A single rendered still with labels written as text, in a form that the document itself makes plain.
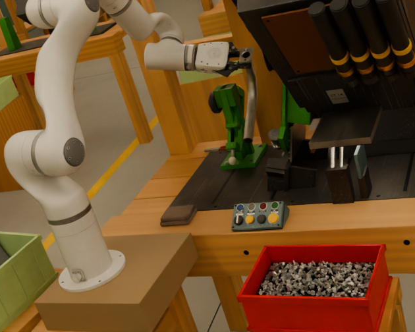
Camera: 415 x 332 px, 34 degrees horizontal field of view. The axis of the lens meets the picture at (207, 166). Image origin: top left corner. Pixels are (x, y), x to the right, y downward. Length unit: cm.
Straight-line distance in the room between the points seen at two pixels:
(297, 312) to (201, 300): 173
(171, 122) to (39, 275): 76
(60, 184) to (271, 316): 64
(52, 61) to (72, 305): 62
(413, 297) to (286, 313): 144
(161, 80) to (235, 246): 80
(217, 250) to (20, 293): 62
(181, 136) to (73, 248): 89
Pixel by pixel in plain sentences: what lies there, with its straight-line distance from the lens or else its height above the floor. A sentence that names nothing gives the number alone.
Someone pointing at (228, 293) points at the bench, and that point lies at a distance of 290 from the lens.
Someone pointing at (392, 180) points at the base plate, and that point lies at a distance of 198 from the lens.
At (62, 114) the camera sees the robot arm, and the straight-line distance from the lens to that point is 170.
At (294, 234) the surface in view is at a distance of 184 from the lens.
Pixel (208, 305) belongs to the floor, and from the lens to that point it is 323.
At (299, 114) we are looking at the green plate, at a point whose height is 114.
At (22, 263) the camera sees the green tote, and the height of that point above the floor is 92.
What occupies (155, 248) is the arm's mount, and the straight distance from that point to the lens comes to 189.
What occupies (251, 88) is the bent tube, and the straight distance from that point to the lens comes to 216.
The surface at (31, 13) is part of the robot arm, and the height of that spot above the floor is 162.
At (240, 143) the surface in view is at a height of 98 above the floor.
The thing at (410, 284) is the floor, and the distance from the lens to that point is 306.
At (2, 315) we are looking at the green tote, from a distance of 212.
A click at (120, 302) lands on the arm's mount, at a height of 95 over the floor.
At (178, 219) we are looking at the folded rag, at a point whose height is 92.
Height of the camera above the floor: 184
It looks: 24 degrees down
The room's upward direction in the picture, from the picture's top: 18 degrees counter-clockwise
